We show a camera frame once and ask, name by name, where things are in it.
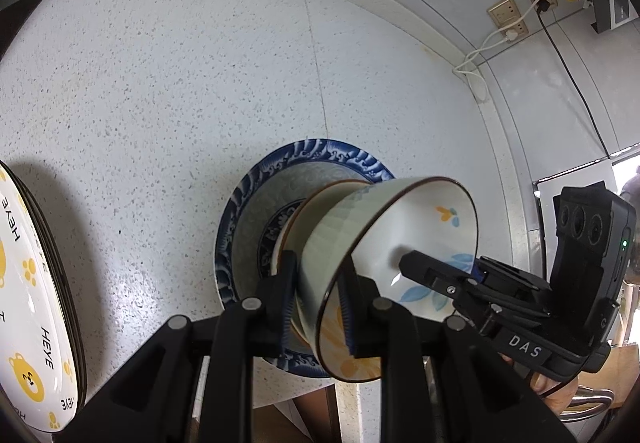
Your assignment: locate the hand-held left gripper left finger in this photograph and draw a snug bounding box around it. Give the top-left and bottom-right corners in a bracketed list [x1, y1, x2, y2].
[55, 250, 301, 443]

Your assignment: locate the black power cable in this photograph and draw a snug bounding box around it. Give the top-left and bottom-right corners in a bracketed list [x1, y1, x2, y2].
[536, 0, 613, 159]

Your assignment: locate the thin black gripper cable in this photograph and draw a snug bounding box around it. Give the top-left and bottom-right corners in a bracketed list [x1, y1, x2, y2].
[522, 365, 563, 401]

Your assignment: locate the metal faucet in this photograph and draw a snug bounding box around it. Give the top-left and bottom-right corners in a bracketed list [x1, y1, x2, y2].
[560, 387, 617, 424]

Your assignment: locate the person's right hand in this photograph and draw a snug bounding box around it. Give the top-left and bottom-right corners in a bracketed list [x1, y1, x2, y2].
[502, 355, 579, 413]

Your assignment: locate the blue patterned plate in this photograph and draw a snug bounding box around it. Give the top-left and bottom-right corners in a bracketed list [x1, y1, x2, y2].
[215, 138, 397, 379]

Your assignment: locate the white power cable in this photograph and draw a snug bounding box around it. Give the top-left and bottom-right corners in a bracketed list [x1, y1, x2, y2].
[452, 0, 556, 103]

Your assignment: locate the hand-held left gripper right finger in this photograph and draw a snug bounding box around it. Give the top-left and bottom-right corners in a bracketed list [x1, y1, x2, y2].
[340, 270, 576, 443]

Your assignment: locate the white bowl brown rim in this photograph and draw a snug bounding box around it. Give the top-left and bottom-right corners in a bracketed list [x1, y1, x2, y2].
[271, 180, 372, 345]

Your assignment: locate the large white bear print plate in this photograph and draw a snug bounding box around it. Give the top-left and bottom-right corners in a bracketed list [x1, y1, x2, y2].
[0, 162, 80, 434]

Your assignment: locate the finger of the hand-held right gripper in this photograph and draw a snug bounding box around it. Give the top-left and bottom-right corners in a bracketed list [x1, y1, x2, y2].
[474, 259, 552, 297]
[398, 250, 507, 331]

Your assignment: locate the white floral bowl dark rim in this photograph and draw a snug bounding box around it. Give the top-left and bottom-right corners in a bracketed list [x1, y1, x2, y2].
[302, 177, 479, 383]

